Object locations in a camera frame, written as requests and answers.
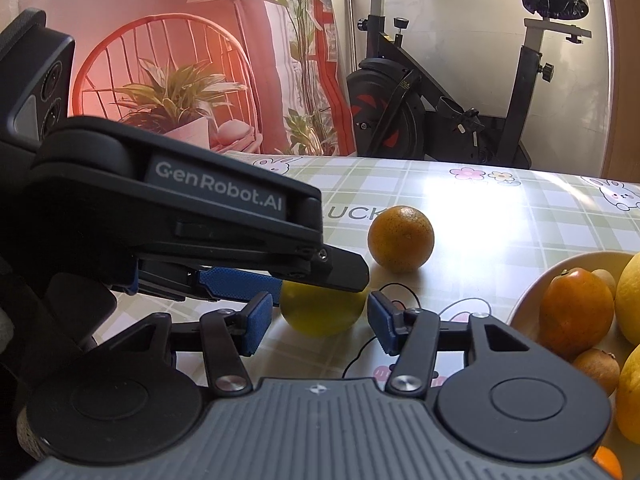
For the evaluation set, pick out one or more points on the green plaid tablecloth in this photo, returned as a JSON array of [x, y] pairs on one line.
[[500, 220]]

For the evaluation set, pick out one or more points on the cream round plate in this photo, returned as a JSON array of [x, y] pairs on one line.
[[530, 300]]

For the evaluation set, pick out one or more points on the greenish orange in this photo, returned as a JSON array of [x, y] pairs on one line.
[[400, 238]]

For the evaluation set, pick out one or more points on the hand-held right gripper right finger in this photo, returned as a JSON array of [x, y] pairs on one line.
[[381, 320]]

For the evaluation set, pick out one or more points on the yellow lemon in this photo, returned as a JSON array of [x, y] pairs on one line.
[[631, 400], [630, 295]]

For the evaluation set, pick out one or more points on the yellow-green plum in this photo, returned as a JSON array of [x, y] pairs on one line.
[[322, 315]]

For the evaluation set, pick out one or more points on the black exercise bike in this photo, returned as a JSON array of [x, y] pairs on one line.
[[400, 125]]

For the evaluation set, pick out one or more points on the red printed backdrop cloth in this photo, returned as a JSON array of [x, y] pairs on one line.
[[150, 0]]

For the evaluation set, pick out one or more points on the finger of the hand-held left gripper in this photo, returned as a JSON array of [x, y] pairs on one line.
[[235, 282], [345, 272]]

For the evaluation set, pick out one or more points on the small orange tangerine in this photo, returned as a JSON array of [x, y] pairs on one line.
[[575, 310], [607, 464]]

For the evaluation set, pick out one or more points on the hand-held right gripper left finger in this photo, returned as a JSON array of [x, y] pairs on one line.
[[257, 322]]

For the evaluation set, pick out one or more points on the wooden panel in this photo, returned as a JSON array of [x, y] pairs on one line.
[[622, 85]]

